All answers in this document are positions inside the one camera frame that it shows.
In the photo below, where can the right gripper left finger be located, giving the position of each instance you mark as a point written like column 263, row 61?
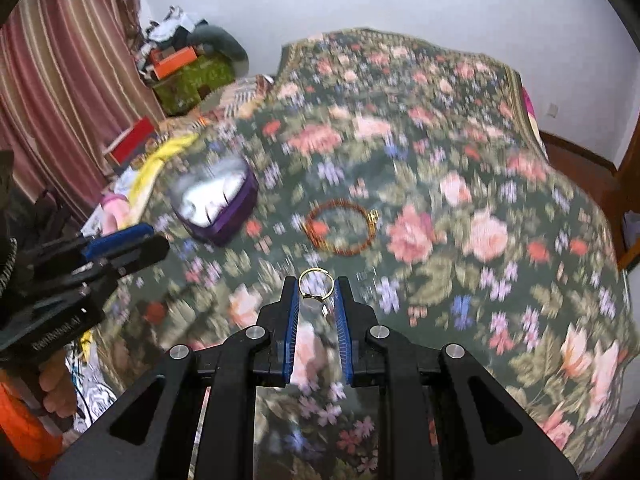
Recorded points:
column 193, row 415

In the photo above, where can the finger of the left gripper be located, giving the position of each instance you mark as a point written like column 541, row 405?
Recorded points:
column 101, row 246
column 135, row 255

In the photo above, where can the floral dark green bedspread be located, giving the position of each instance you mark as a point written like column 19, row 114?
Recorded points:
column 414, row 171

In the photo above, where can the red and grey box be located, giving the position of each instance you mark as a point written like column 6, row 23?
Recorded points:
column 128, row 141

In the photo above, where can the white clothes pile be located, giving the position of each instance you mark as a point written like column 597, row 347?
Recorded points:
column 176, row 21

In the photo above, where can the green patterned storage box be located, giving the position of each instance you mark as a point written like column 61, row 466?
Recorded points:
column 183, row 90

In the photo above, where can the person's hand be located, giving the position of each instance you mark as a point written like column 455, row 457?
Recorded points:
column 56, row 382

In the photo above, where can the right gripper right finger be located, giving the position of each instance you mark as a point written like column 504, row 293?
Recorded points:
column 442, row 415

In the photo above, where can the yellow fleece blanket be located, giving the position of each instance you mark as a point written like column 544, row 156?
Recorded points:
column 154, row 163

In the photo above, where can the orange shoe box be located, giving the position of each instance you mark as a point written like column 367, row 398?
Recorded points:
column 164, row 67

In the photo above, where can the red striped curtain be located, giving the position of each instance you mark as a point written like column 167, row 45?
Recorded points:
column 69, row 86

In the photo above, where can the purple heart-shaped tin box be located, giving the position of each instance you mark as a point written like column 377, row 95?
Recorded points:
column 215, row 199

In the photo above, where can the grey neck pillow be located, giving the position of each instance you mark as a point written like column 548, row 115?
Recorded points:
column 213, row 39

